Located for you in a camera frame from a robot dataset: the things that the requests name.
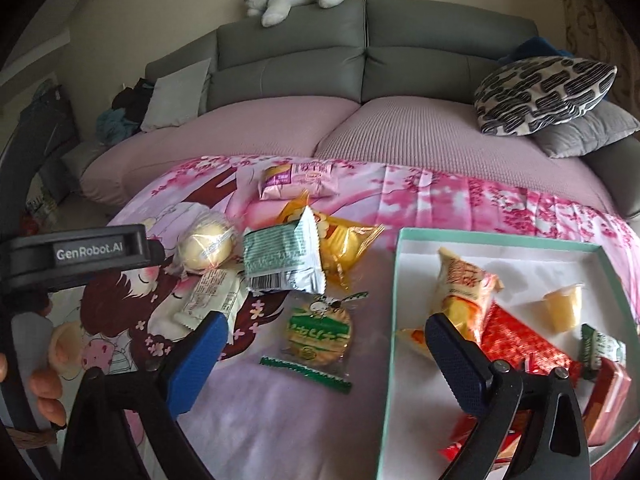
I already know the clear green biscuit packet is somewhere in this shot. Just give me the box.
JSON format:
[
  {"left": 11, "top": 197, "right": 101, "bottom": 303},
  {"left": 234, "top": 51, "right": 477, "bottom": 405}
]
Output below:
[{"left": 259, "top": 290, "right": 368, "bottom": 395}]

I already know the person's left hand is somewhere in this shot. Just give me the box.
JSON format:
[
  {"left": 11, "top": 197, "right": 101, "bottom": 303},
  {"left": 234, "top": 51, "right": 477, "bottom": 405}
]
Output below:
[{"left": 27, "top": 367, "right": 68, "bottom": 426}]

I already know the brown braided wristband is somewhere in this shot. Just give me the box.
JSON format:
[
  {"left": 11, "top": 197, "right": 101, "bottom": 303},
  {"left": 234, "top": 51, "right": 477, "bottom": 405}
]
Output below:
[{"left": 7, "top": 425, "right": 58, "bottom": 448}]

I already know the pink printed blanket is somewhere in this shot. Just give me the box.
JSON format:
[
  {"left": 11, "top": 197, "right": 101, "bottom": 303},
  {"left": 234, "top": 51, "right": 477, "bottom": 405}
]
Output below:
[{"left": 0, "top": 154, "right": 640, "bottom": 480}]

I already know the dark blue cloth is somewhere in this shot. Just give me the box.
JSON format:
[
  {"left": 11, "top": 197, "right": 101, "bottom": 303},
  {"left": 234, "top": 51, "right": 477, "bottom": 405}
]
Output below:
[{"left": 500, "top": 35, "right": 576, "bottom": 66}]

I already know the red box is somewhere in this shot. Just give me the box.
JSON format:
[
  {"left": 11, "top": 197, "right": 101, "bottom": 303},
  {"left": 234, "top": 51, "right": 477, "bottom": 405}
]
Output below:
[{"left": 580, "top": 357, "right": 631, "bottom": 446}]

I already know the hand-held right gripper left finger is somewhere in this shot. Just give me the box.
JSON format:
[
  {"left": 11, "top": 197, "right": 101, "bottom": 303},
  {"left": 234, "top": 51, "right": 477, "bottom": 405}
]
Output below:
[{"left": 60, "top": 311, "right": 230, "bottom": 480}]

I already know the grey pillow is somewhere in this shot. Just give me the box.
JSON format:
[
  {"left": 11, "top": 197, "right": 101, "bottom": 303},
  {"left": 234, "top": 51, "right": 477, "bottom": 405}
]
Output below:
[{"left": 530, "top": 102, "right": 640, "bottom": 159}]

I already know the teal cloth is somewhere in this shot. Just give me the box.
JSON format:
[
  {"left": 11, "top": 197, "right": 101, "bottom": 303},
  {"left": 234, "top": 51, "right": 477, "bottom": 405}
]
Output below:
[{"left": 95, "top": 107, "right": 143, "bottom": 143}]

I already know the pale yellow jelly cup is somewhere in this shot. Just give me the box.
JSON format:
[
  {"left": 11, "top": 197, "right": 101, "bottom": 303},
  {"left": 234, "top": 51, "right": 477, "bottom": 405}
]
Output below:
[{"left": 542, "top": 282, "right": 586, "bottom": 333}]

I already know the yellow cake packet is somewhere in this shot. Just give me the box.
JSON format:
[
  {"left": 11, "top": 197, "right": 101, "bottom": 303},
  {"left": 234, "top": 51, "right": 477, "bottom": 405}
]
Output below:
[{"left": 277, "top": 190, "right": 386, "bottom": 291}]

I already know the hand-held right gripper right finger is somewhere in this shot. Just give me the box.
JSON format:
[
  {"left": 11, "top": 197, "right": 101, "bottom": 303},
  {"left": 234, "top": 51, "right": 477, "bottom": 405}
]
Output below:
[{"left": 425, "top": 312, "right": 591, "bottom": 480}]

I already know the teal-rimmed white box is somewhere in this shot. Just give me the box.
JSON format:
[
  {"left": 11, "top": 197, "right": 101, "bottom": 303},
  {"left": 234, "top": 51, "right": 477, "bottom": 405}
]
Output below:
[{"left": 377, "top": 227, "right": 640, "bottom": 480}]

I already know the round cream bun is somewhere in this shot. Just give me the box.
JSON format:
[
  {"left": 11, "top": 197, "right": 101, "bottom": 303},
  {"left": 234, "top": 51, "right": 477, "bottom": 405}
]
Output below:
[{"left": 172, "top": 210, "right": 241, "bottom": 278}]

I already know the dark clothes pile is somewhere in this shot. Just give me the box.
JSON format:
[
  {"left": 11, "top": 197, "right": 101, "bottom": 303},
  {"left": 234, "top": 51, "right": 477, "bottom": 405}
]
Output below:
[{"left": 111, "top": 77, "right": 153, "bottom": 113}]

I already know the orange white bread packet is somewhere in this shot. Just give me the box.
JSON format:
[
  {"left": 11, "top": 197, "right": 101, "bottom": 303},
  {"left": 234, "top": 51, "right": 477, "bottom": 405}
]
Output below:
[
  {"left": 437, "top": 246, "right": 505, "bottom": 346},
  {"left": 395, "top": 327, "right": 436, "bottom": 358}
]

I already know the pink snack packet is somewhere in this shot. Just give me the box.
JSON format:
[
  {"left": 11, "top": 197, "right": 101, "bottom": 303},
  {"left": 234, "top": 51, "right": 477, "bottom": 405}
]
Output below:
[{"left": 257, "top": 158, "right": 338, "bottom": 201}]

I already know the light grey cushion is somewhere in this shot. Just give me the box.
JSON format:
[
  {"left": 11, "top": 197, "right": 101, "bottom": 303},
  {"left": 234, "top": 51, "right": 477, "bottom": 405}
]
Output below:
[{"left": 140, "top": 57, "right": 212, "bottom": 133}]

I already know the beige patterned curtain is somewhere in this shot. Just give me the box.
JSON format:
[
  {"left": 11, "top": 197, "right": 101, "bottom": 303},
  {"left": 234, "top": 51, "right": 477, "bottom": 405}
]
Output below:
[{"left": 555, "top": 0, "right": 640, "bottom": 91}]

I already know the white snack packet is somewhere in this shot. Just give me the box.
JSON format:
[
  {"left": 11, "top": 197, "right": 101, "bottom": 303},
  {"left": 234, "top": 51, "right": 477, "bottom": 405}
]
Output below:
[{"left": 150, "top": 267, "right": 246, "bottom": 346}]

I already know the grey sofa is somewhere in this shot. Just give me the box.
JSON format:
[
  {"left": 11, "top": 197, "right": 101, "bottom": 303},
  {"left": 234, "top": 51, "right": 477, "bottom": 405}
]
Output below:
[{"left": 60, "top": 0, "right": 640, "bottom": 221}]

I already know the black white patterned pillow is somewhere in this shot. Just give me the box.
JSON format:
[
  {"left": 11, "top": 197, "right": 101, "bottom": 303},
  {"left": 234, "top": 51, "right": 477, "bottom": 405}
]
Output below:
[{"left": 474, "top": 56, "right": 618, "bottom": 137}]

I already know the green white biscuit packet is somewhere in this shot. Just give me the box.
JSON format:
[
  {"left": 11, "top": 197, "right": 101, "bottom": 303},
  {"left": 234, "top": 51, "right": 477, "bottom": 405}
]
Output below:
[{"left": 577, "top": 324, "right": 628, "bottom": 381}]

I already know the green silver snack packet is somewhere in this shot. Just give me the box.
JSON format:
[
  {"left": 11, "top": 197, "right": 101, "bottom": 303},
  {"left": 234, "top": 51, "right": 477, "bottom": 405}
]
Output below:
[{"left": 242, "top": 205, "right": 328, "bottom": 296}]

